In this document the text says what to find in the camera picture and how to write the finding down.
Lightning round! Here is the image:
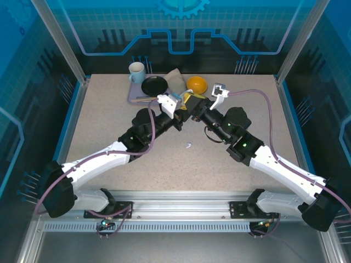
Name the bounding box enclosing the orange bowl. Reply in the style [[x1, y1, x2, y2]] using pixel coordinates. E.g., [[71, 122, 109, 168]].
[[186, 76, 208, 96]]

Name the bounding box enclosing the beige folded cloth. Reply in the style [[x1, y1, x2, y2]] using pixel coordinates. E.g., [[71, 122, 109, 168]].
[[164, 68, 190, 95]]

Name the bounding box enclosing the lavender tray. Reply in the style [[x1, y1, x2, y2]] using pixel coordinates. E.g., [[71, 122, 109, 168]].
[[127, 73, 176, 105]]

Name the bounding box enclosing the black round plate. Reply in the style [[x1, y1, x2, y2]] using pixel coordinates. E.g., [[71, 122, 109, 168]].
[[141, 76, 168, 96]]

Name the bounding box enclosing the light blue mug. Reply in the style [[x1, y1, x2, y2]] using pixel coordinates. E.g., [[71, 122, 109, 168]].
[[128, 61, 146, 85]]

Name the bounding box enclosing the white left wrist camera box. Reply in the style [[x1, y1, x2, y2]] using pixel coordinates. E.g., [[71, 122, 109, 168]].
[[156, 93, 183, 120]]

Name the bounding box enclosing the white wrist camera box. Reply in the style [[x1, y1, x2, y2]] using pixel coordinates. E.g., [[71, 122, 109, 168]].
[[212, 83, 230, 110], [156, 93, 183, 120]]

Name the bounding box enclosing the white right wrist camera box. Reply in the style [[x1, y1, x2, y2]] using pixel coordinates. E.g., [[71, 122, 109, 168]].
[[212, 83, 230, 110]]

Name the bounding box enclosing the aluminium table side rail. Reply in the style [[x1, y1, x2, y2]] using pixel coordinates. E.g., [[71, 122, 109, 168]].
[[275, 76, 316, 199], [45, 78, 90, 199]]

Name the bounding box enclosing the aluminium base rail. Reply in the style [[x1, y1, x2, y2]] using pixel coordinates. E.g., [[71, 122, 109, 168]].
[[35, 190, 329, 223]]

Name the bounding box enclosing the aluminium frame post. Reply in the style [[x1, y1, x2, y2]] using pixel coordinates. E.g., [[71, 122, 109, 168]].
[[30, 0, 90, 86], [275, 0, 330, 86]]

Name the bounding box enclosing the slotted metal cable duct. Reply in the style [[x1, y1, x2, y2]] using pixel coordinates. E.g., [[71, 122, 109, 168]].
[[43, 222, 252, 233]]

